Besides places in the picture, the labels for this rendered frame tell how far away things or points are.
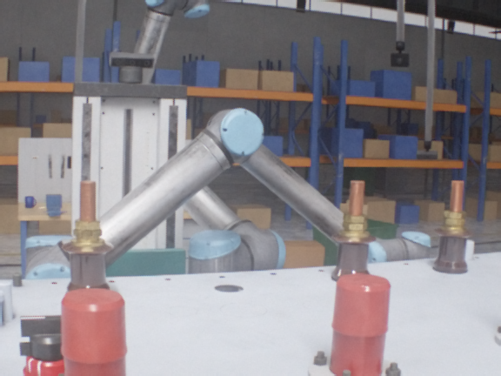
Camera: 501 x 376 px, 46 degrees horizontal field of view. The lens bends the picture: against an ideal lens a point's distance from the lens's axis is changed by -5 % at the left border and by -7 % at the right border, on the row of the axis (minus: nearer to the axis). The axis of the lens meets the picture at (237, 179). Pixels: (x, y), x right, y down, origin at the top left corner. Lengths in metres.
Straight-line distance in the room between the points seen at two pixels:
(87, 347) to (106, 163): 1.28
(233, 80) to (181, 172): 7.95
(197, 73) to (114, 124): 7.26
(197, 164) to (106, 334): 0.93
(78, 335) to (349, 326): 0.32
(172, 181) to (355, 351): 0.87
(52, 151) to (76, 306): 5.23
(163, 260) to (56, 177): 4.05
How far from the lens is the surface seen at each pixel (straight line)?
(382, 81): 10.56
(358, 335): 0.76
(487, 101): 11.75
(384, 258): 1.80
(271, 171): 1.75
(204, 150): 1.54
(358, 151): 10.32
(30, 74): 8.77
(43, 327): 0.78
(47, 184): 5.87
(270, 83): 9.53
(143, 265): 1.88
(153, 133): 1.91
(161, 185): 1.53
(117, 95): 1.85
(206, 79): 9.17
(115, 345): 0.66
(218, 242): 1.76
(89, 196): 1.10
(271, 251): 1.92
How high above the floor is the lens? 1.69
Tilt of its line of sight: 6 degrees down
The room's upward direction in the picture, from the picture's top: 2 degrees clockwise
